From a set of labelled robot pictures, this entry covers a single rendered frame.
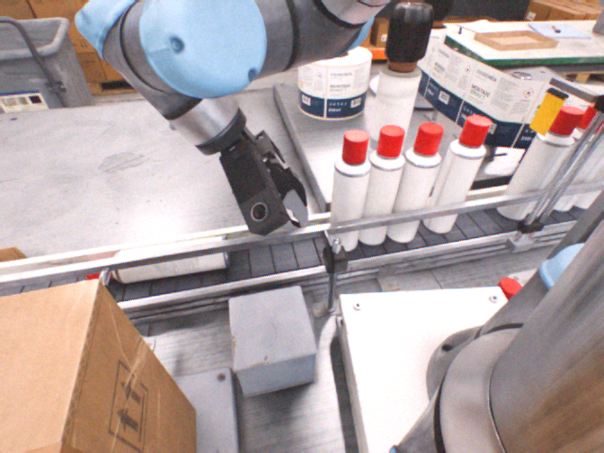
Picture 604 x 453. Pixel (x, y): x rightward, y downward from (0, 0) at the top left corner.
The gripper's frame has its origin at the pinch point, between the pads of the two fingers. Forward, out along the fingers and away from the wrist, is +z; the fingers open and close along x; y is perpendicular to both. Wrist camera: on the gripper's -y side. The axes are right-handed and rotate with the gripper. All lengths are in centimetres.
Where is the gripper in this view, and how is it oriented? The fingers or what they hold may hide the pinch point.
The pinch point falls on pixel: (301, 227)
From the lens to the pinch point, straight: 50.6
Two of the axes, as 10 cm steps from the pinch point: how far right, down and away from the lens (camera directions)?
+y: -2.2, -6.8, 7.0
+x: -8.4, 4.9, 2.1
